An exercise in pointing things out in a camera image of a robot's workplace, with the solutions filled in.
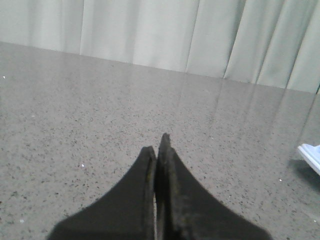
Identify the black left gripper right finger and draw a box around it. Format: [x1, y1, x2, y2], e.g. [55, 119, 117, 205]
[155, 133, 272, 240]

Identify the white pleated curtain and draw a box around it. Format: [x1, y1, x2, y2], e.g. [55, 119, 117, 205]
[0, 0, 320, 93]

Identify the light blue slipper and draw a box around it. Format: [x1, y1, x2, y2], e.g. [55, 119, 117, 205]
[297, 143, 320, 175]

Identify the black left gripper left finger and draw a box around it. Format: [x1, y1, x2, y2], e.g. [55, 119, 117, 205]
[48, 146, 157, 240]

